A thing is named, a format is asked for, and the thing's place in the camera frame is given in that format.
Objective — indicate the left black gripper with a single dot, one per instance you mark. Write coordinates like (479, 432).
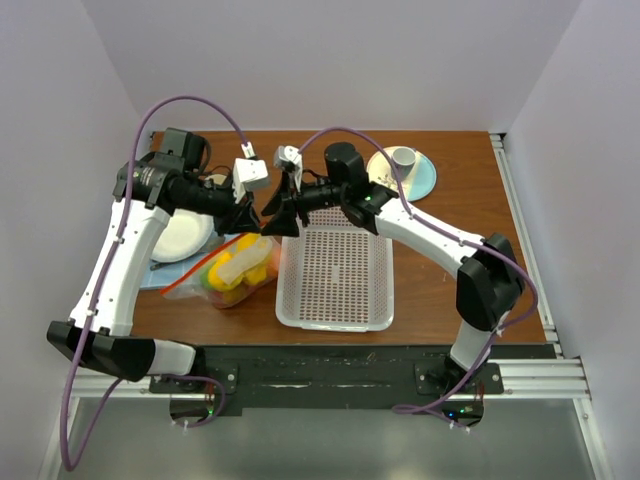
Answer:
(242, 219)

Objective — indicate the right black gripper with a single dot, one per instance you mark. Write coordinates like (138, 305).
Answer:
(283, 205)

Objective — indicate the clear zip top bag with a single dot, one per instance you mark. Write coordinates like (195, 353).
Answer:
(261, 252)

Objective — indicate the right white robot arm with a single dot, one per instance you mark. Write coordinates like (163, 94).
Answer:
(488, 279)

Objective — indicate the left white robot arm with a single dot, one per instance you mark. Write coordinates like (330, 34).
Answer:
(97, 334)

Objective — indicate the yellow fake bell pepper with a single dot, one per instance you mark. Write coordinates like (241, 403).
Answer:
(227, 272)

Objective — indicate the cream enamel mug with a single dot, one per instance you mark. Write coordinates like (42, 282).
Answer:
(217, 180)

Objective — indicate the white ceramic bowl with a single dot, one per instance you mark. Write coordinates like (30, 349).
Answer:
(185, 234)

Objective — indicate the white perforated plastic basket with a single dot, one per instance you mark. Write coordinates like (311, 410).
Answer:
(335, 277)

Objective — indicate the metal spoon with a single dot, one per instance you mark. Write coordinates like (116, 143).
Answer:
(160, 265)

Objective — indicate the blue checkered cloth mat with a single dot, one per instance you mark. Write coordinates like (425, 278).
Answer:
(153, 280)

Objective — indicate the small grey cup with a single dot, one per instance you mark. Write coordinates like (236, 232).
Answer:
(404, 159)

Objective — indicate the pastel ceramic plate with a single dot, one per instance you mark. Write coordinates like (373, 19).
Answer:
(416, 186)

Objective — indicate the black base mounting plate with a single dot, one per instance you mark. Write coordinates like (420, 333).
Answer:
(354, 377)

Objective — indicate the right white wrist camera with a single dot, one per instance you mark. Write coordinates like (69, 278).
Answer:
(289, 159)

